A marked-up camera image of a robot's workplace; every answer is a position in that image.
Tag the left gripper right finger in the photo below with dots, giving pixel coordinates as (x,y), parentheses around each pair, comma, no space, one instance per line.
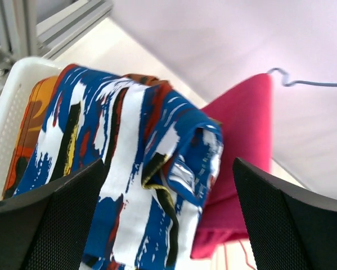
(289,227)

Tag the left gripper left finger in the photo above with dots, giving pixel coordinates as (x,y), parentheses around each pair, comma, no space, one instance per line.
(47,228)

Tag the orange camouflage trousers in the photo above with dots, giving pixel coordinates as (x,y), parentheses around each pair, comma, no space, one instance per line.
(27,137)

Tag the pink trousers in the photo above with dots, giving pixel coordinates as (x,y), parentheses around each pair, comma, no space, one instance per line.
(245,112)

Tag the blue white patterned trousers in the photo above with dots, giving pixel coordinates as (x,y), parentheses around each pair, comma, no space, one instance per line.
(161,156)

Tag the blue hanger of pink trousers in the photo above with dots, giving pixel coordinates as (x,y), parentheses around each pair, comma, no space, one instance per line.
(287,82)

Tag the white plastic basket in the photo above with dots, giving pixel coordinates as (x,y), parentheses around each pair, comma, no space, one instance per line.
(13,100)

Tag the aluminium frame left posts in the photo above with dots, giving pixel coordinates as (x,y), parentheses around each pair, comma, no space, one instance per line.
(21,35)

